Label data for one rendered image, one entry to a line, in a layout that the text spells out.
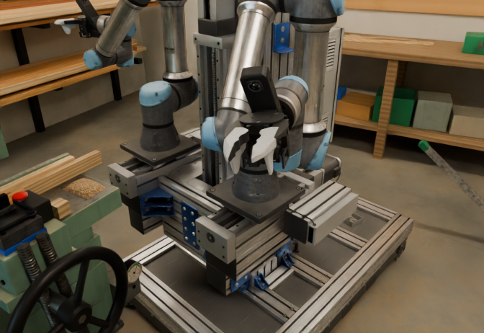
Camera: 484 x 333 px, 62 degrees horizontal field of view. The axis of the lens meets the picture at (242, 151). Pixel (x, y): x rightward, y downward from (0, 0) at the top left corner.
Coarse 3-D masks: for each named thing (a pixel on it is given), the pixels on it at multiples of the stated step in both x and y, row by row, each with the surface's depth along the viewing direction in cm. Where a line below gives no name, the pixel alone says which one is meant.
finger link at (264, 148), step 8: (272, 128) 61; (264, 136) 58; (272, 136) 58; (256, 144) 56; (264, 144) 56; (272, 144) 57; (256, 152) 55; (264, 152) 56; (272, 152) 61; (256, 160) 55; (272, 160) 60; (272, 168) 60
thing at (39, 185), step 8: (96, 152) 122; (80, 160) 117; (88, 160) 120; (96, 160) 122; (64, 168) 113; (72, 168) 115; (80, 168) 118; (88, 168) 120; (40, 176) 109; (48, 176) 109; (56, 176) 111; (64, 176) 114; (72, 176) 116; (24, 184) 105; (32, 184) 106; (40, 184) 108; (48, 184) 110; (56, 184) 112; (8, 192) 102; (40, 192) 108
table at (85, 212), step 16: (80, 176) 117; (48, 192) 109; (64, 192) 109; (112, 192) 110; (80, 208) 102; (96, 208) 106; (112, 208) 111; (80, 224) 102; (0, 288) 82; (0, 304) 80; (16, 304) 80
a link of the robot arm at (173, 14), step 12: (156, 0) 142; (168, 0) 139; (180, 0) 140; (168, 12) 142; (180, 12) 144; (168, 24) 144; (180, 24) 145; (168, 36) 146; (180, 36) 147; (168, 48) 149; (180, 48) 149; (168, 60) 151; (180, 60) 150; (168, 72) 153; (180, 72) 152; (180, 84) 153; (192, 84) 158; (180, 96) 152; (192, 96) 159; (180, 108) 156
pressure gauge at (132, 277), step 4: (128, 260) 116; (132, 260) 116; (128, 264) 114; (132, 264) 114; (136, 264) 116; (140, 264) 117; (128, 268) 113; (132, 268) 114; (136, 268) 116; (140, 268) 118; (128, 272) 114; (132, 272) 115; (136, 272) 117; (140, 272) 118; (128, 276) 114; (132, 276) 115; (136, 276) 117; (128, 280) 114; (132, 280) 116
